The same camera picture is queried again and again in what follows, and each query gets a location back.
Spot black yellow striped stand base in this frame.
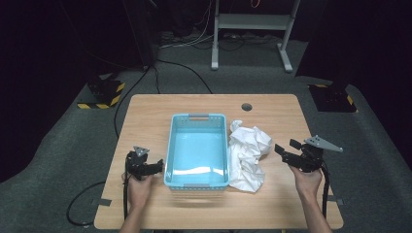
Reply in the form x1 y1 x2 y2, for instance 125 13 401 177
307 83 360 114
76 73 126 111

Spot hand-held gripper black cable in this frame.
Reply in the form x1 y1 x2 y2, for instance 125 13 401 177
320 160 331 219
121 151 130 219

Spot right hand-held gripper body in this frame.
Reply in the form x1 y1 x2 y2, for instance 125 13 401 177
281 134 344 174

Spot grey tape strip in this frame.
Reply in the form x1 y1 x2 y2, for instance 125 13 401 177
90 197 113 208
327 194 345 207

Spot white metal stand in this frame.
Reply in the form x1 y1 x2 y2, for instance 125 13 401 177
211 0 301 74

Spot white cloth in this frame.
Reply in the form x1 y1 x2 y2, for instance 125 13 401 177
226 119 274 194

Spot right hand-held gripper black cable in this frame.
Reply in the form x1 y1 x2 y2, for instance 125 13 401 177
320 160 331 219

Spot person's right hand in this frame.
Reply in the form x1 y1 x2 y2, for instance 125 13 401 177
289 164 326 199

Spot person's left hand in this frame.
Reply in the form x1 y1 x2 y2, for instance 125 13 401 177
120 172 157 212

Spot curved black floor cable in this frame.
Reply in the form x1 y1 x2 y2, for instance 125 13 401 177
156 58 214 95

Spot bundle of floor cables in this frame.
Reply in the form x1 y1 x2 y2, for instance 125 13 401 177
157 29 282 52

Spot black looped floor cable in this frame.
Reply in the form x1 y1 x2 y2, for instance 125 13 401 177
65 181 107 227

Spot light blue plastic basket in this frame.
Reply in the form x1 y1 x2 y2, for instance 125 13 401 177
163 113 231 191

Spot long black floor cable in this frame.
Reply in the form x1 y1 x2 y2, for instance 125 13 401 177
113 65 153 140

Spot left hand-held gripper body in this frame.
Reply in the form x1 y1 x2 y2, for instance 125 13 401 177
124 146 155 182

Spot left hand-held gripper black cable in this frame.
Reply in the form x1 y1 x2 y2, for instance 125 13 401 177
121 151 130 219

